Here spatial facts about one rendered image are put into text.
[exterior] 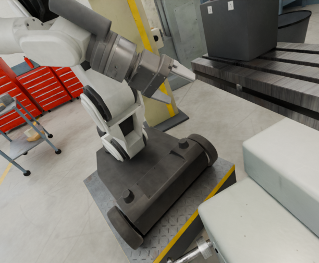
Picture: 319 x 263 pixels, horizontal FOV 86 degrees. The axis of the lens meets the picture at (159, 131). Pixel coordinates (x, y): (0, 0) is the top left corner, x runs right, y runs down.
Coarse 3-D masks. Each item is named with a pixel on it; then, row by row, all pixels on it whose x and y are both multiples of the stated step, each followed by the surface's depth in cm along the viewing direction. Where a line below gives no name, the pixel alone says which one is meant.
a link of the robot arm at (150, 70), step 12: (120, 36) 34; (120, 48) 33; (132, 48) 34; (108, 60) 33; (120, 60) 33; (132, 60) 35; (144, 60) 35; (156, 60) 36; (168, 60) 36; (108, 72) 35; (120, 72) 35; (132, 72) 36; (144, 72) 36; (156, 72) 36; (168, 72) 36; (132, 84) 40; (144, 84) 39; (156, 84) 38
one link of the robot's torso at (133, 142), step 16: (80, 96) 58; (96, 112) 56; (128, 112) 67; (144, 112) 71; (112, 128) 63; (128, 128) 79; (112, 144) 86; (128, 144) 81; (144, 144) 90; (128, 160) 89
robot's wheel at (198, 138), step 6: (192, 138) 90; (198, 138) 88; (204, 138) 88; (204, 144) 86; (210, 144) 86; (204, 150) 87; (210, 150) 86; (210, 156) 86; (216, 156) 88; (210, 162) 90
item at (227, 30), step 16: (224, 0) 52; (240, 0) 48; (256, 0) 47; (272, 0) 49; (208, 16) 61; (224, 16) 55; (240, 16) 50; (256, 16) 49; (272, 16) 51; (208, 32) 66; (224, 32) 59; (240, 32) 53; (256, 32) 52; (272, 32) 54; (208, 48) 70; (224, 48) 63; (240, 48) 56; (256, 48) 54; (272, 48) 57
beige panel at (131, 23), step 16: (96, 0) 140; (112, 0) 143; (128, 0) 147; (112, 16) 149; (128, 16) 152; (144, 16) 157; (128, 32) 158; (144, 32) 163; (144, 48) 169; (144, 96) 193; (160, 112) 210; (176, 112) 218; (160, 128) 208
